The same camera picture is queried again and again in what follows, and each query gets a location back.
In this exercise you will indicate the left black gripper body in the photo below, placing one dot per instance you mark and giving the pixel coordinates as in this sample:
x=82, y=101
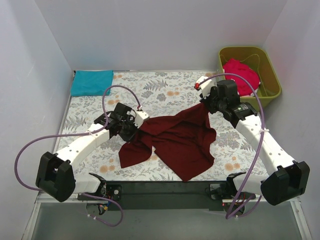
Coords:
x=130, y=133

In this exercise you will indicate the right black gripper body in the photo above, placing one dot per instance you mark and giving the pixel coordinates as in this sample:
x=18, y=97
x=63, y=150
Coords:
x=212, y=103

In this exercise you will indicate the dark red t-shirt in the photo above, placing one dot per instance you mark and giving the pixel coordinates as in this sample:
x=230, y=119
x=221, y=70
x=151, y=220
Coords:
x=181, y=141

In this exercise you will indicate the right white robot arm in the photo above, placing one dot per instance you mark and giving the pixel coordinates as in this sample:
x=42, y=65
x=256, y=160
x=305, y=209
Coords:
x=287, y=178

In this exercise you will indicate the bright pink t-shirt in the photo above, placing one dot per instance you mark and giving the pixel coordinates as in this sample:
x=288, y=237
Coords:
x=234, y=66

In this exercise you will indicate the folded teal t-shirt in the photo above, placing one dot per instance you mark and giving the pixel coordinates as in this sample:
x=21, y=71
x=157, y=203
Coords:
x=91, y=83

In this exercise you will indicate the olive green plastic bin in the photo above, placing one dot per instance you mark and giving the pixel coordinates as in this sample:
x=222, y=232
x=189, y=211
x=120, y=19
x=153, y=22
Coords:
x=258, y=61

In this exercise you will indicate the floral patterned table mat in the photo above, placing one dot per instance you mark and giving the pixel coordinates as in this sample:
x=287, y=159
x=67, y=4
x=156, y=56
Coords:
x=160, y=94

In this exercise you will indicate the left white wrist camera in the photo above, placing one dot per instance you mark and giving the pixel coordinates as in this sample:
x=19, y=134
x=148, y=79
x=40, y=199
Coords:
x=140, y=117

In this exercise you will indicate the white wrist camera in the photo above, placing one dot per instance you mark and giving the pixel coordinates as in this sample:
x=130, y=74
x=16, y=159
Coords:
x=140, y=117
x=205, y=87

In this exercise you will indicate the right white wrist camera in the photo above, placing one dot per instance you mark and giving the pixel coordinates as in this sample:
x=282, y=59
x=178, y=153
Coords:
x=205, y=87

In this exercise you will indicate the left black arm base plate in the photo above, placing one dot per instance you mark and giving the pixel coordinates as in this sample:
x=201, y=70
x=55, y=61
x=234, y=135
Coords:
x=109, y=191

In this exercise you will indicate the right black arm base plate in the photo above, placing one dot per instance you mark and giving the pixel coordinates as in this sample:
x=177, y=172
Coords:
x=219, y=191

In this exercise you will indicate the aluminium frame rail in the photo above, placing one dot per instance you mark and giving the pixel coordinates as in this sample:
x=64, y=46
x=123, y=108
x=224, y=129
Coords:
x=45, y=198

